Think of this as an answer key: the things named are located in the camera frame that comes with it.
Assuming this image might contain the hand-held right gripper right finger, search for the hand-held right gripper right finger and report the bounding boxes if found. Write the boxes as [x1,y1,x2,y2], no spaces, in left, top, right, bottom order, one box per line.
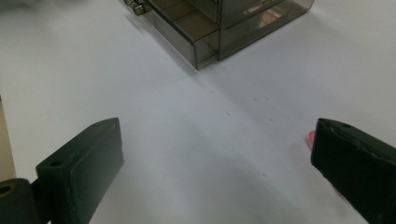
[310,118,396,224]

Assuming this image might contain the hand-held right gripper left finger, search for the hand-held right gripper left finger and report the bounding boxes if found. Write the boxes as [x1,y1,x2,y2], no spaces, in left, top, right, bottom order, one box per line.
[35,117,125,224]

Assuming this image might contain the pink eraser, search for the pink eraser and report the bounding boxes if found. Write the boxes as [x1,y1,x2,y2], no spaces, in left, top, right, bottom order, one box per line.
[307,130,318,150]

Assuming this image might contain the smoky transparent drawer box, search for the smoky transparent drawer box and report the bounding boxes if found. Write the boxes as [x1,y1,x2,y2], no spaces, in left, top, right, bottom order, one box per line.
[148,0,316,62]

